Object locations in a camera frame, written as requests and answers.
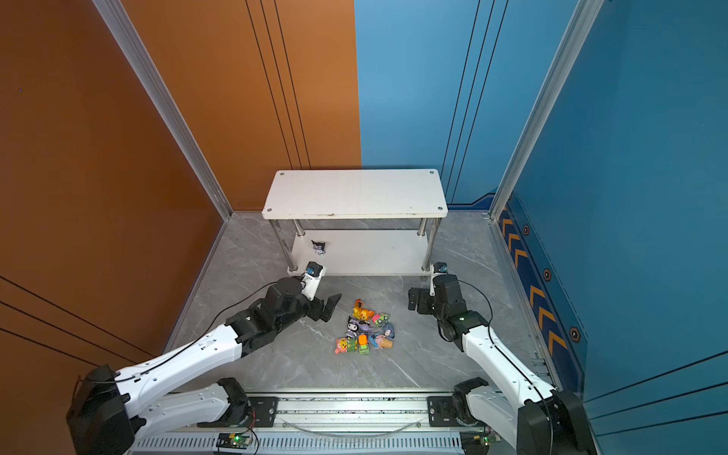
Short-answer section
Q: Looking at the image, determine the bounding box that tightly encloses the aluminium rail frame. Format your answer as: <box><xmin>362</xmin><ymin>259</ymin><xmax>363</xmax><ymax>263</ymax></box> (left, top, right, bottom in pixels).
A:
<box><xmin>127</xmin><ymin>390</ymin><xmax>517</xmax><ymax>454</ymax></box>

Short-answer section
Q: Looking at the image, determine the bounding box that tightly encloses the pink yellow bear toy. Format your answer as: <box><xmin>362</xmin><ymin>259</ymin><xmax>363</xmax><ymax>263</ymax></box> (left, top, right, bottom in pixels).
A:
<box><xmin>335</xmin><ymin>337</ymin><xmax>358</xmax><ymax>354</ymax></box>

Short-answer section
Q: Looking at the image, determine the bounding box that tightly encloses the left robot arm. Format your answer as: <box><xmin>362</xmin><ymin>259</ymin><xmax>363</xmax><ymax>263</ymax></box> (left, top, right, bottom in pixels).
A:
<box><xmin>66</xmin><ymin>277</ymin><xmax>341</xmax><ymax>454</ymax></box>

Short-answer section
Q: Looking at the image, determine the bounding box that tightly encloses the orange yellow duck toy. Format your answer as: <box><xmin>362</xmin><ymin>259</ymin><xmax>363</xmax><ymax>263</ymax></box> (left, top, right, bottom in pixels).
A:
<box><xmin>353</xmin><ymin>300</ymin><xmax>375</xmax><ymax>322</ymax></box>

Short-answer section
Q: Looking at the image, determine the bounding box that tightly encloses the right aluminium corner post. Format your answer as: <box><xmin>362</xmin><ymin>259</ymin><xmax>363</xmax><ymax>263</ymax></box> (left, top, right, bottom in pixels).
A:
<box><xmin>489</xmin><ymin>0</ymin><xmax>604</xmax><ymax>222</ymax></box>

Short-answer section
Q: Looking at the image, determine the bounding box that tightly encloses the black white Kuromi figure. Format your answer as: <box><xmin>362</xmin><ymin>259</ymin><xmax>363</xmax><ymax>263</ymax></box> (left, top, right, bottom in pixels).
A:
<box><xmin>311</xmin><ymin>241</ymin><xmax>326</xmax><ymax>256</ymax></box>

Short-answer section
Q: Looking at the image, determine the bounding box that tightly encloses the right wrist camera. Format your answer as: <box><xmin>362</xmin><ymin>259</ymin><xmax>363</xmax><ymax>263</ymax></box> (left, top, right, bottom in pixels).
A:
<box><xmin>430</xmin><ymin>262</ymin><xmax>449</xmax><ymax>284</ymax></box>

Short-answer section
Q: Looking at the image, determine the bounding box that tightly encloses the right green circuit board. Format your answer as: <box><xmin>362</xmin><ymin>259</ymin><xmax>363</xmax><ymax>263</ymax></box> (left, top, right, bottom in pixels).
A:
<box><xmin>459</xmin><ymin>432</ymin><xmax>498</xmax><ymax>455</ymax></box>

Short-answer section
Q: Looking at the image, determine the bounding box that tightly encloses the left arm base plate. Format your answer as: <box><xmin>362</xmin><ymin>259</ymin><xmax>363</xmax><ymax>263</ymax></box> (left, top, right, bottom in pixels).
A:
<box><xmin>197</xmin><ymin>396</ymin><xmax>279</xmax><ymax>430</ymax></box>

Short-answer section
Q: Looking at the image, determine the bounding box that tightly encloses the left aluminium corner post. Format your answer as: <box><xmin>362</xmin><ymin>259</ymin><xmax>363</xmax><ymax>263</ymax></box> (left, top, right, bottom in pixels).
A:
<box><xmin>93</xmin><ymin>0</ymin><xmax>234</xmax><ymax>223</ymax></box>

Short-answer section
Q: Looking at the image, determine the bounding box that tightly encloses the blue Stitch ice-cream toy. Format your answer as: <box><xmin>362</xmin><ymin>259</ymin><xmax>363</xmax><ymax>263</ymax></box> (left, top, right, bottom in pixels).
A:
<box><xmin>370</xmin><ymin>322</ymin><xmax>394</xmax><ymax>349</ymax></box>

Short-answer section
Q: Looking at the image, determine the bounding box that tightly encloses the left green circuit board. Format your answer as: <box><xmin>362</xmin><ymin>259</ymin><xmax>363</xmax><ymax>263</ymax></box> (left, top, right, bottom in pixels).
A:
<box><xmin>215</xmin><ymin>432</ymin><xmax>257</xmax><ymax>453</ymax></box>

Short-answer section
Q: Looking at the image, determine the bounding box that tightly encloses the pink green toy car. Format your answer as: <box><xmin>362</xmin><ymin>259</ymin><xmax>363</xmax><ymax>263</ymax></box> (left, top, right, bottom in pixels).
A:
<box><xmin>371</xmin><ymin>313</ymin><xmax>390</xmax><ymax>327</ymax></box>

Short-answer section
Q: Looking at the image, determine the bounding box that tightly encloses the green orange toy truck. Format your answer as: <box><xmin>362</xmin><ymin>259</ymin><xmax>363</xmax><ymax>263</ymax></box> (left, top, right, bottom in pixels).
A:
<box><xmin>356</xmin><ymin>334</ymin><xmax>370</xmax><ymax>356</ymax></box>

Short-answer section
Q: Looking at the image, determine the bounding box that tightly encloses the green circuit board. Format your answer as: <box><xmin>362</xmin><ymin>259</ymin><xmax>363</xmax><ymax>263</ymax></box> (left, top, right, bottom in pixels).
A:
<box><xmin>215</xmin><ymin>432</ymin><xmax>257</xmax><ymax>453</ymax></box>
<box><xmin>459</xmin><ymin>432</ymin><xmax>498</xmax><ymax>455</ymax></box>

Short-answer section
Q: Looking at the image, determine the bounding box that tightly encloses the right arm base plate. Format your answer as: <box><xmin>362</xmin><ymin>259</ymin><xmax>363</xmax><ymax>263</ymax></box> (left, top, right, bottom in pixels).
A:
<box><xmin>427</xmin><ymin>395</ymin><xmax>483</xmax><ymax>428</ymax></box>

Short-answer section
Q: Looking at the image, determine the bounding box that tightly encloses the aluminium corner post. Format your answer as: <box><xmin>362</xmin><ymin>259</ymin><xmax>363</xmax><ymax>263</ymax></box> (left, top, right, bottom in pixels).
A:
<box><xmin>93</xmin><ymin>0</ymin><xmax>234</xmax><ymax>223</ymax></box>
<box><xmin>489</xmin><ymin>0</ymin><xmax>604</xmax><ymax>222</ymax></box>

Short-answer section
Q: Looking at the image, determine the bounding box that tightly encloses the white two-tier shelf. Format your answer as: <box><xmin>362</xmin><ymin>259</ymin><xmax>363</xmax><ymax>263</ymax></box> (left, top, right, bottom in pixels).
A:
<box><xmin>262</xmin><ymin>169</ymin><xmax>449</xmax><ymax>276</ymax></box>

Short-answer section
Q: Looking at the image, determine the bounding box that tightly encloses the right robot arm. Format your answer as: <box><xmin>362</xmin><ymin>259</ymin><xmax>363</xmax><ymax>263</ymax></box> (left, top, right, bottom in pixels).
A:
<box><xmin>408</xmin><ymin>273</ymin><xmax>598</xmax><ymax>454</ymax></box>

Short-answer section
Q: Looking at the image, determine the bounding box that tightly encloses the purple figure toy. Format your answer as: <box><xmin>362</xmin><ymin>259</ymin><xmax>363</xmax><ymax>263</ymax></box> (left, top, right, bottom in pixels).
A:
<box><xmin>359</xmin><ymin>322</ymin><xmax>379</xmax><ymax>335</ymax></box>

